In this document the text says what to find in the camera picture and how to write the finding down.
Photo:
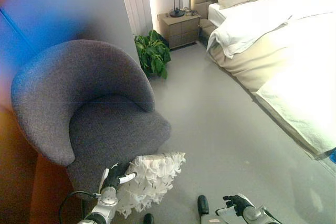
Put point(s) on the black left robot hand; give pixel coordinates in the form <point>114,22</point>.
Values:
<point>113,175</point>

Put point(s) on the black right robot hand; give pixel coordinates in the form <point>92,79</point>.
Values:
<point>237,204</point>

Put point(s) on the white feathery fringed pillow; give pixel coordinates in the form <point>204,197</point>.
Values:
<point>147,179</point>

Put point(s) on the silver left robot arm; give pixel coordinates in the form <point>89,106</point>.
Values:
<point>101,205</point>

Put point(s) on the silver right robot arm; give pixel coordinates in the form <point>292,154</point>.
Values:
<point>256,214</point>

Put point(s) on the black right robot foot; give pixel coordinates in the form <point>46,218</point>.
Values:
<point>203,205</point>

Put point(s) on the black robot foot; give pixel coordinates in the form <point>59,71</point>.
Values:
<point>203,205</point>
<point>148,218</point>

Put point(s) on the black left robot foot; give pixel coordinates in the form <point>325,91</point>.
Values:
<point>148,218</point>

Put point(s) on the grey round fabric armchair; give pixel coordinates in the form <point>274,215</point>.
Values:
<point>84,108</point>

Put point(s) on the white textured bed throw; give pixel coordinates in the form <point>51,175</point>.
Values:
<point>302,113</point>

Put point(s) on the green leafy potted plant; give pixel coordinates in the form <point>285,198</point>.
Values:
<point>153,53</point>

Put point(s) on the beige upholstered bed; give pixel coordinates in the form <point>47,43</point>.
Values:
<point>262,58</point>

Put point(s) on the beige wooden nightstand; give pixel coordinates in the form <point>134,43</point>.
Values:
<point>180,28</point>

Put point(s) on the white ribbed curtain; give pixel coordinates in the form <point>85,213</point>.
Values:
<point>135,1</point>

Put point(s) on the white duvet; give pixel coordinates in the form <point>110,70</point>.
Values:
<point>262,22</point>

